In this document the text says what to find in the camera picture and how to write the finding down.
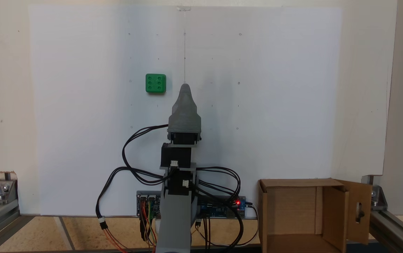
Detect brown cardboard box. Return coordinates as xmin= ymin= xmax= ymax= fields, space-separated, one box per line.
xmin=258 ymin=177 xmax=373 ymax=253

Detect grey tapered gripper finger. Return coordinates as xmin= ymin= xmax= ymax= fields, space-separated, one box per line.
xmin=172 ymin=83 xmax=198 ymax=115

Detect black looping servo cable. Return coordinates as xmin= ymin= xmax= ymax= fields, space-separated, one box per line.
xmin=194 ymin=166 xmax=242 ymax=203

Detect large white paper sheet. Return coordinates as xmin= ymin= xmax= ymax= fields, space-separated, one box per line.
xmin=28 ymin=5 xmax=343 ymax=216

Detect green dice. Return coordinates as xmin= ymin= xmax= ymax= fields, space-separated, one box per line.
xmin=146 ymin=73 xmax=167 ymax=94

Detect small board in grey holder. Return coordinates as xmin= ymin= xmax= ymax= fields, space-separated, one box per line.
xmin=136 ymin=191 xmax=162 ymax=218

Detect coloured jumper wires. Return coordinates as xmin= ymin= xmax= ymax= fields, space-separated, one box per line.
xmin=139 ymin=199 xmax=158 ymax=248

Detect black cable to gripper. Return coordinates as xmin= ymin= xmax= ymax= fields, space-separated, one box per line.
xmin=122 ymin=124 xmax=169 ymax=185

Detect black cable from blue board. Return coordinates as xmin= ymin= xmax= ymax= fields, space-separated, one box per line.
xmin=201 ymin=210 xmax=248 ymax=248

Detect aluminium corner bracket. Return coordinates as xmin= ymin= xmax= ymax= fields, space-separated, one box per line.
xmin=362 ymin=175 xmax=388 ymax=211
xmin=0 ymin=179 xmax=18 ymax=205

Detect black cable with orange wires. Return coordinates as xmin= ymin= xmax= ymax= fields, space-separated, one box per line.
xmin=95 ymin=166 xmax=168 ymax=253

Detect blue circuit board, red LED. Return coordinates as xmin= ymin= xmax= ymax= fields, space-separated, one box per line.
xmin=198 ymin=196 xmax=248 ymax=219

